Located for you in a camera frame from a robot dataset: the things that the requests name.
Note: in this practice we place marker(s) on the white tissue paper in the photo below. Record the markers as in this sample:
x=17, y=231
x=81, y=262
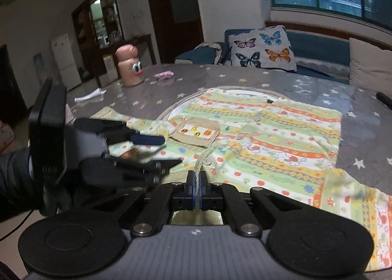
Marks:
x=90, y=95

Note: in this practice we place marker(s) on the small pink scrunchie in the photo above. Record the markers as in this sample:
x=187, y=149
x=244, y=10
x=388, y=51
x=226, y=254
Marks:
x=164, y=75

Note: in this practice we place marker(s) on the person's left forearm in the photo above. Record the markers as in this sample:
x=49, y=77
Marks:
x=15, y=182

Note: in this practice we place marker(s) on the butterfly print pillow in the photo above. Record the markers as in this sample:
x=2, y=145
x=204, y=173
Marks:
x=263, y=49

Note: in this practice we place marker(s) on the white refrigerator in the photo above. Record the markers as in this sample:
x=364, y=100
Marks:
x=66, y=62

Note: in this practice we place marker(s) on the wooden display cabinet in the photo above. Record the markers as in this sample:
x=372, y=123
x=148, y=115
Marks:
x=88, y=32

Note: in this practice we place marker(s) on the blue sofa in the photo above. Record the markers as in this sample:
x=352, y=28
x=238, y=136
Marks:
x=318, y=47

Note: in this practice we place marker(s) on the round built-in induction cooker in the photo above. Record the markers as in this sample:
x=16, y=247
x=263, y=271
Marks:
x=245, y=88

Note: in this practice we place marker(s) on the green printed children's shirt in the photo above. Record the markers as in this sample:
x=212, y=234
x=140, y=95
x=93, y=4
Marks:
x=275, y=145

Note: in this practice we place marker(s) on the beige pillow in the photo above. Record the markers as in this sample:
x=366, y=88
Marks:
x=372, y=65

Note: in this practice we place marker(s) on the white box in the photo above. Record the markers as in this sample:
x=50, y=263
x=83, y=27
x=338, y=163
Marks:
x=111, y=67

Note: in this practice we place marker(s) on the black remote control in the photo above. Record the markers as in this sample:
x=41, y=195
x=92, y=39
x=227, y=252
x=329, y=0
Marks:
x=385, y=97

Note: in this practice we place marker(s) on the pink cartoon water bottle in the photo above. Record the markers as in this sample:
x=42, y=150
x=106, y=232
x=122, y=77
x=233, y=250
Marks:
x=130, y=65

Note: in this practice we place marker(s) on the dark wooden door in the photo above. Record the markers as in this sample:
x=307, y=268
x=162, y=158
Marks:
x=177, y=7

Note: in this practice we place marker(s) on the wooden side table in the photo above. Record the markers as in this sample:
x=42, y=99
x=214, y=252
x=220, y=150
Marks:
x=144, y=39

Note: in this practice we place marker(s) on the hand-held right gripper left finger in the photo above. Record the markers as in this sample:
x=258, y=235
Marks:
x=191, y=194

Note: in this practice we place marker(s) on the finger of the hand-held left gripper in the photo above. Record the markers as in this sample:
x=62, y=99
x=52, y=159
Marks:
x=128, y=173
x=147, y=140

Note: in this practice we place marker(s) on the cream blanket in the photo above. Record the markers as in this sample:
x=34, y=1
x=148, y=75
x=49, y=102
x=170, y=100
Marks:
x=211, y=52

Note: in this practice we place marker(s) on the grey star print tablecloth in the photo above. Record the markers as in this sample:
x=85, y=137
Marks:
x=361, y=133

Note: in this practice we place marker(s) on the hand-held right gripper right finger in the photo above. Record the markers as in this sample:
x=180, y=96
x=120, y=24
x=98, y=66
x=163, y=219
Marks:
x=203, y=194

